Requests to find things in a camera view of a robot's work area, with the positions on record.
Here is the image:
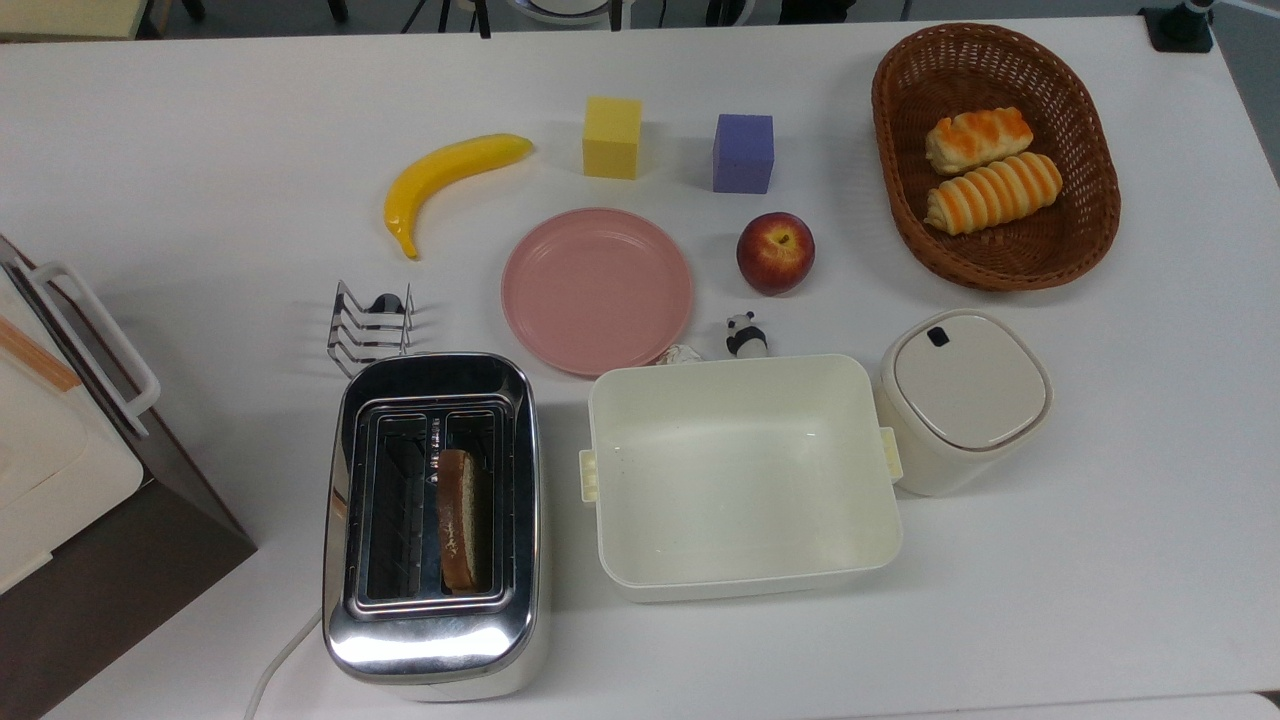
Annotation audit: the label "brown-crust toast bread slice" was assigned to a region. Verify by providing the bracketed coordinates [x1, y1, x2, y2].
[436, 448, 480, 593]

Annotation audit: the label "pink round plate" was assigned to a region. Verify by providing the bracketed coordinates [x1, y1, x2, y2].
[500, 207, 695, 378]

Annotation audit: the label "long striped bread roll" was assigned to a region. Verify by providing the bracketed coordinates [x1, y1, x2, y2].
[923, 151, 1064, 237]

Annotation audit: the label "short orange-glazed bread roll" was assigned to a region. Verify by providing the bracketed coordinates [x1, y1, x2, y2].
[924, 106, 1035, 177]

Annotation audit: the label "panda figurine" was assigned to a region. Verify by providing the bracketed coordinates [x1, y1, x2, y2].
[725, 312, 770, 360]

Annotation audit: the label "cream rectangular plastic bin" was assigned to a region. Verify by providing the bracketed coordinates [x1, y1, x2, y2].
[579, 353, 905, 604]

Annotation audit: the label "red apple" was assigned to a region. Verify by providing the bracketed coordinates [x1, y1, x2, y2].
[736, 211, 816, 297]

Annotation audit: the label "yellow foam cube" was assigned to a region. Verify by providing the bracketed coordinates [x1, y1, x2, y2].
[583, 96, 644, 181]

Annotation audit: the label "purple foam cube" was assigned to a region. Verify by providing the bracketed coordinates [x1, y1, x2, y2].
[712, 113, 776, 195]

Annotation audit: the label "yellow plastic banana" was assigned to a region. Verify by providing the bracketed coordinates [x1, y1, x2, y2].
[384, 133, 535, 261]

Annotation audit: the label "cream lidded trash can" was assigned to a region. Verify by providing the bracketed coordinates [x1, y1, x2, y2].
[874, 308, 1054, 498]

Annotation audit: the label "white round stool base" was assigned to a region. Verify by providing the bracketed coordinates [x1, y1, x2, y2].
[503, 0, 623, 29]

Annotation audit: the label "chrome and cream toaster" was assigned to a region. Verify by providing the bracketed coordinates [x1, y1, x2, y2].
[321, 351, 550, 703]

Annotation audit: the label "black tripod legs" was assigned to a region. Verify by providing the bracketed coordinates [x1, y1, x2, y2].
[400, 0, 493, 39]

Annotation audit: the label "brown wicker basket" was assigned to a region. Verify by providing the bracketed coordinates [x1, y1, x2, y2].
[871, 23, 1122, 293]

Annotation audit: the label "white and brown oven appliance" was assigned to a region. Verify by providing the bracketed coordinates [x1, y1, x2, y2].
[0, 235, 258, 720]

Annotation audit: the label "beige wooden desk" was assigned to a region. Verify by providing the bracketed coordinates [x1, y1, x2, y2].
[0, 0, 149, 42]

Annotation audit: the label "metal wire toast rack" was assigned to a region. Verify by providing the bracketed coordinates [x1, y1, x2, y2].
[327, 280, 417, 379]

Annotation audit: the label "white toaster power cable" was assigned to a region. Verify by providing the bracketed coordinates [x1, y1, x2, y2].
[243, 610, 326, 720]

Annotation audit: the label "cream box with handle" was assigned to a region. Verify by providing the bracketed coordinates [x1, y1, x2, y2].
[0, 268, 145, 596]

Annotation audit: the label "black camera stand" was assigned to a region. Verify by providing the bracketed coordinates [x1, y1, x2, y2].
[1140, 0, 1216, 54]

